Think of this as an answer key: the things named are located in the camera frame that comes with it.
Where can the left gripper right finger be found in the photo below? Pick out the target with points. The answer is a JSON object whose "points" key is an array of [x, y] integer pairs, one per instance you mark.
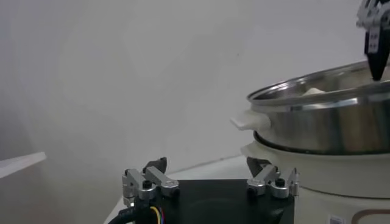
{"points": [[274, 182]]}

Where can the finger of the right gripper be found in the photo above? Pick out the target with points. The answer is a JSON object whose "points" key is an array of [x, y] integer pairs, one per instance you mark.
{"points": [[377, 54]]}

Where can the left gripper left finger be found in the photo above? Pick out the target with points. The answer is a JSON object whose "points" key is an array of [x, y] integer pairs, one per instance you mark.
{"points": [[158, 182]]}

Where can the white steamed baozi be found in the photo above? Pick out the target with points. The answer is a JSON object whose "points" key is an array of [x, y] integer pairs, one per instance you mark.
{"points": [[314, 91]]}

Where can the stainless steel steamer basket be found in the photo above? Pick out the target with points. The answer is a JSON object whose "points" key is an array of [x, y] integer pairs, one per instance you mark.
{"points": [[329, 128]]}

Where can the cream electric pot base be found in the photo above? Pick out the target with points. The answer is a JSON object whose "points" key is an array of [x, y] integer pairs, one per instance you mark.
{"points": [[335, 176]]}

